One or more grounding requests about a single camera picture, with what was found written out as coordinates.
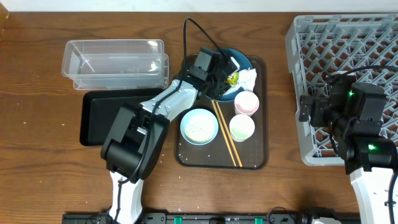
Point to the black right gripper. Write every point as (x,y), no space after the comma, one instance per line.
(319,104)

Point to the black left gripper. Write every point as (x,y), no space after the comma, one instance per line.
(219,91)

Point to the yellow green snack wrapper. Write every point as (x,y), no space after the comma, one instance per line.
(233,79)

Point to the white napkin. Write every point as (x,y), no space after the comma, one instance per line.
(247,80)

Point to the pink cup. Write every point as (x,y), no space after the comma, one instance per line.
(246,102)

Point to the light green cup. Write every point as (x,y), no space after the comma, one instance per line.
(241,127)

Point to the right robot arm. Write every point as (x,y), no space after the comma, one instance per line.
(352,112)

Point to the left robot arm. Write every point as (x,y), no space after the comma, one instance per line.
(134,142)

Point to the grey dishwasher rack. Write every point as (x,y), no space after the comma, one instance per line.
(319,45)

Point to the wooden chopstick left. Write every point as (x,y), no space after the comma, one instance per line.
(221,121)

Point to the wooden chopstick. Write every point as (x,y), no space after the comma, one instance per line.
(236,157)
(221,121)

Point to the dark blue plate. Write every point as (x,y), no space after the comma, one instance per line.
(244,63)

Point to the wooden chopstick right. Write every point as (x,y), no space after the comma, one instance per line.
(236,157)

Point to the light blue rice bowl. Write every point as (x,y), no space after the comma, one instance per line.
(199,126)

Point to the brown serving tray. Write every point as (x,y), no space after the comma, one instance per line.
(254,152)

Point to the black tray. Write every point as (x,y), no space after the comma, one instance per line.
(99,109)

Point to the clear plastic bin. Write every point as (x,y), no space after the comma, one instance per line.
(116,64)

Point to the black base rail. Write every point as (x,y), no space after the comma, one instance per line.
(162,218)

